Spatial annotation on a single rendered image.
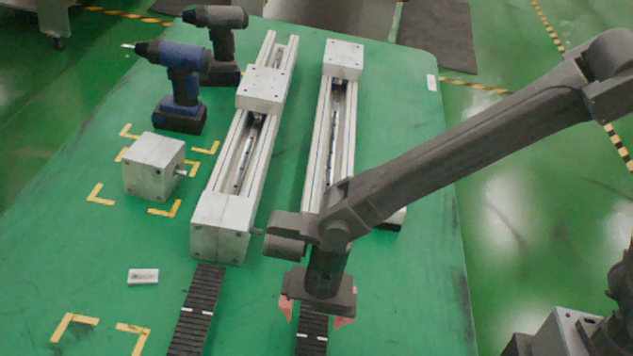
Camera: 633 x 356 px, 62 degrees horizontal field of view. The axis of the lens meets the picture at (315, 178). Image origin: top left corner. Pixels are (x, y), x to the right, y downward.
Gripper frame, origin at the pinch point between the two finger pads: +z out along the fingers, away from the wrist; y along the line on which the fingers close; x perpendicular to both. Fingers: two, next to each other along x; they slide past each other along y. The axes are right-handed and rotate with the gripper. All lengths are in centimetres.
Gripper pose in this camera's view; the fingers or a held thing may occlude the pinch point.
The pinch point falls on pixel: (312, 319)
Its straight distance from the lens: 92.0
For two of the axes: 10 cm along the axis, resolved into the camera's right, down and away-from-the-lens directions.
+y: -9.8, -1.8, -0.3
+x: -0.8, 6.1, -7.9
